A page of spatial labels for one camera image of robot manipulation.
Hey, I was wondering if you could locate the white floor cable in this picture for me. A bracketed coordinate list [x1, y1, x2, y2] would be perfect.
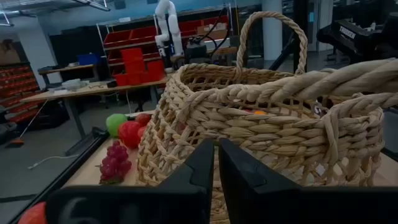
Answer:
[27, 154, 80, 170]

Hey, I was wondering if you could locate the small wooden table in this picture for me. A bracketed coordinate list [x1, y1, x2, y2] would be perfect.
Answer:
[37, 63, 100, 90]

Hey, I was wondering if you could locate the broom with orange head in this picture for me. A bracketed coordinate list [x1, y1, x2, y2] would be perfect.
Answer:
[6, 98, 50, 149]

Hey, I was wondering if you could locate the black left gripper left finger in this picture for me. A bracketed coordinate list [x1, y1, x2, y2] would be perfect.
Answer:
[45, 138, 215, 224]

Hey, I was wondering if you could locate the purple plastic grape bunch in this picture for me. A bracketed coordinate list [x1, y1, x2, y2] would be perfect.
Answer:
[98, 139, 132, 185]

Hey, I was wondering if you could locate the black aluminium table frame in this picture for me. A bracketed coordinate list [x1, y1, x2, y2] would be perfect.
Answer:
[6, 130, 111, 224]

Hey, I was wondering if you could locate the wooden workbench with grey legs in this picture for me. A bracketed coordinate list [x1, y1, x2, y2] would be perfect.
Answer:
[20, 76, 170, 156]

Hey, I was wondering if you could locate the blue plastic bin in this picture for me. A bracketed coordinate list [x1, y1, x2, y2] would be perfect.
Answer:
[77, 53, 101, 66]

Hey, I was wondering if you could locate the red orange plastic tomato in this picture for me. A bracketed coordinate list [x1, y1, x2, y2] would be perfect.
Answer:
[17, 201, 48, 224]

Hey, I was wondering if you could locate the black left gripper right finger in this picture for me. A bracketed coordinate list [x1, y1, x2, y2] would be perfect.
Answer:
[218, 138, 398, 224]

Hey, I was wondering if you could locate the shelf of red bins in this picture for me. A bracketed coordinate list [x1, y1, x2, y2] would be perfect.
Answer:
[0, 63, 44, 125]

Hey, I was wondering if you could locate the clear plastic container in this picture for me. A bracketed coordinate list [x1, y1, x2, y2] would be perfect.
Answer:
[61, 78, 90, 91]

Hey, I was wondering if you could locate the light green plastic apple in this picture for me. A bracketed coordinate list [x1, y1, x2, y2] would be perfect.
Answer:
[105, 113, 129, 138]

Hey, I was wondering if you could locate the black table clamp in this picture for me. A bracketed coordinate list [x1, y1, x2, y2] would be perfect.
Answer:
[90, 126, 109, 141]

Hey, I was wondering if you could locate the brown cardboard box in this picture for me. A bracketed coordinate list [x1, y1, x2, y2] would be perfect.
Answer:
[0, 39, 22, 65]

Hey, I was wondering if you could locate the metal rack with red bins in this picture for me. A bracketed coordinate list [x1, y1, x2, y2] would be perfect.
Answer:
[96, 4, 234, 68]

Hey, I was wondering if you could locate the woven wicker basket with handles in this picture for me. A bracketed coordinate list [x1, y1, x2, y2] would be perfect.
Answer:
[136, 11, 398, 224]

